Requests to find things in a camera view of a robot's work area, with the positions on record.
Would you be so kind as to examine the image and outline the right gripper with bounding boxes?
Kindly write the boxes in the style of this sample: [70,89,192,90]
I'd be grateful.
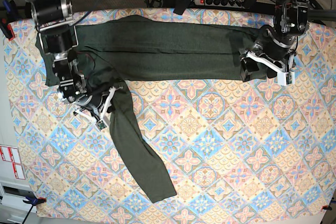
[70,87,110,115]

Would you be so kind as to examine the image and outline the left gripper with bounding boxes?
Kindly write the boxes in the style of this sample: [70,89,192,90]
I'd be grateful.
[240,34,294,82]

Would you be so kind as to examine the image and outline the dark green long-sleeve shirt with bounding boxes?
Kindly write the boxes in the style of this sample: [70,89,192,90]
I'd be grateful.
[35,16,261,203]

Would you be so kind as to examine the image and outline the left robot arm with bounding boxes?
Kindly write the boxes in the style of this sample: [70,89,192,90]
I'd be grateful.
[240,0,335,86]

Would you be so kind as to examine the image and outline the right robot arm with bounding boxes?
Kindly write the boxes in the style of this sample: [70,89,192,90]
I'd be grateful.
[26,0,114,120]

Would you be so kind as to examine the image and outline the patterned tile tablecloth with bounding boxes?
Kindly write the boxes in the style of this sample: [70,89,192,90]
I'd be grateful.
[1,20,335,223]

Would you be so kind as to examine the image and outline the white red labelled stickers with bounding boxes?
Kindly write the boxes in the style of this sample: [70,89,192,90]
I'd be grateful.
[1,145,25,180]

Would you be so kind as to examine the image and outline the black remote control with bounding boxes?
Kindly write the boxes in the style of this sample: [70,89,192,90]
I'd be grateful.
[173,0,193,15]

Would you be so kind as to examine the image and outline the blue clamp bottom left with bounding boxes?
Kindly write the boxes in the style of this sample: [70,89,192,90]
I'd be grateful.
[22,196,47,224]

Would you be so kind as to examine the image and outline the red black clamp top left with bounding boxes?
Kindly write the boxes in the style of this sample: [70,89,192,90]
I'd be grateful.
[1,0,16,41]

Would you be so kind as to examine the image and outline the red clamp bottom right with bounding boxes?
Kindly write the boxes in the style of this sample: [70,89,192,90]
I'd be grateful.
[322,206,332,211]

